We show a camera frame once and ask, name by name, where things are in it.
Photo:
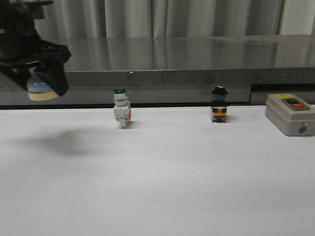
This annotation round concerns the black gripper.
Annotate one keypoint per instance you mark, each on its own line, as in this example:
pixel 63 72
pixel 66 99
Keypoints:
pixel 22 48

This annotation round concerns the blue cream call bell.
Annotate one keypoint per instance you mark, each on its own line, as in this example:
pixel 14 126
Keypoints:
pixel 39 92

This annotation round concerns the grey curtain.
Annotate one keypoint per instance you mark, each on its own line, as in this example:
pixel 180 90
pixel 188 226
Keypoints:
pixel 158 18

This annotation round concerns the grey stone counter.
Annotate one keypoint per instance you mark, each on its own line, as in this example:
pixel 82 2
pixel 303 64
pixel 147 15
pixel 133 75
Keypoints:
pixel 186 70

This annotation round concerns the grey push button box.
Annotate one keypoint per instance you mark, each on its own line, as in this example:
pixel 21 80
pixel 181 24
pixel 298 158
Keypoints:
pixel 291 114

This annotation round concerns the green push button switch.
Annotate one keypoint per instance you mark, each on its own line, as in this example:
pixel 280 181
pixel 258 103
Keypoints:
pixel 122 109

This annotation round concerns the black selector knob switch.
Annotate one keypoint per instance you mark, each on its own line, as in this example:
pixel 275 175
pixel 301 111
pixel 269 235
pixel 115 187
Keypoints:
pixel 218 104

